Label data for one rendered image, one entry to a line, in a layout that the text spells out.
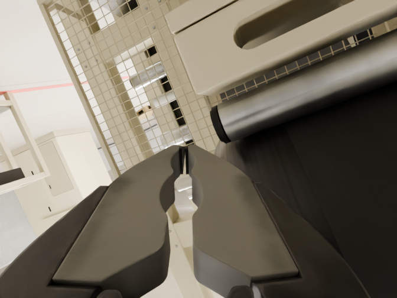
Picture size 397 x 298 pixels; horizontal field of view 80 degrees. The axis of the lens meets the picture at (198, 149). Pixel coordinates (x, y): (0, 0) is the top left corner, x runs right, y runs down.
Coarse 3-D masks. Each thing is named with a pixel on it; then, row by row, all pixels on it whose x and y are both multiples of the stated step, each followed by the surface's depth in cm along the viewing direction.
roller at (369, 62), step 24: (360, 48) 21; (384, 48) 20; (312, 72) 22; (336, 72) 21; (360, 72) 21; (384, 72) 21; (240, 96) 25; (264, 96) 23; (288, 96) 23; (312, 96) 22; (336, 96) 22; (216, 120) 25; (240, 120) 24; (264, 120) 24; (288, 120) 24
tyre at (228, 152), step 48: (384, 96) 22; (240, 144) 27; (288, 144) 23; (336, 144) 21; (384, 144) 19; (288, 192) 20; (336, 192) 18; (384, 192) 17; (336, 240) 17; (384, 240) 16; (384, 288) 15
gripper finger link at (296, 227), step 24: (264, 192) 9; (288, 216) 8; (288, 240) 7; (312, 240) 7; (312, 264) 6; (336, 264) 6; (264, 288) 6; (288, 288) 6; (312, 288) 6; (336, 288) 6; (360, 288) 6
